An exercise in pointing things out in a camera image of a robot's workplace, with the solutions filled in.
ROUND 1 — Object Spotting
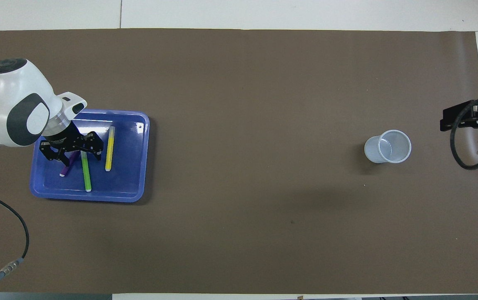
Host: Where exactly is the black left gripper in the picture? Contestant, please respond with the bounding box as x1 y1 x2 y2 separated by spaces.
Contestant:
39 121 105 167

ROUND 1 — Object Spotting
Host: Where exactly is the purple marker pen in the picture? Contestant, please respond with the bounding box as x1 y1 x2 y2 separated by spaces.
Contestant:
59 151 79 177

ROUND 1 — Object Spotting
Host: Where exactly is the green marker pen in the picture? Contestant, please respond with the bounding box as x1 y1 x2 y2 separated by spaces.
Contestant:
80 151 92 193

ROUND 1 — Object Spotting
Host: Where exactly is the yellow marker pen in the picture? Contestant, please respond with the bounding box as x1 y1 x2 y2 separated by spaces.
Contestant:
105 126 116 172

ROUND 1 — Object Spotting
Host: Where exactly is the blue plastic tray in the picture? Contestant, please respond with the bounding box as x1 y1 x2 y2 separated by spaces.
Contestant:
30 109 151 203

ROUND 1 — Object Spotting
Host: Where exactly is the pale blue pen cup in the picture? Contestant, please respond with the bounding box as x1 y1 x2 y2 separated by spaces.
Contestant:
364 130 412 164

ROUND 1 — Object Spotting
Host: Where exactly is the brown table mat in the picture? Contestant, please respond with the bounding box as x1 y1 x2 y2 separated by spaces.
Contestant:
0 28 478 294

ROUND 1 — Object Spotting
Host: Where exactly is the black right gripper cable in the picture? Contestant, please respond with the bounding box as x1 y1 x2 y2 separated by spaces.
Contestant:
450 95 478 170

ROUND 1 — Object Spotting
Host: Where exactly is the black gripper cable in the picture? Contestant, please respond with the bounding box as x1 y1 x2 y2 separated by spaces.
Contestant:
450 95 478 170
0 187 30 290

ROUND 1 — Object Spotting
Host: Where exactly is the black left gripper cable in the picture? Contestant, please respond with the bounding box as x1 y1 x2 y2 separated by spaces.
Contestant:
0 187 30 290

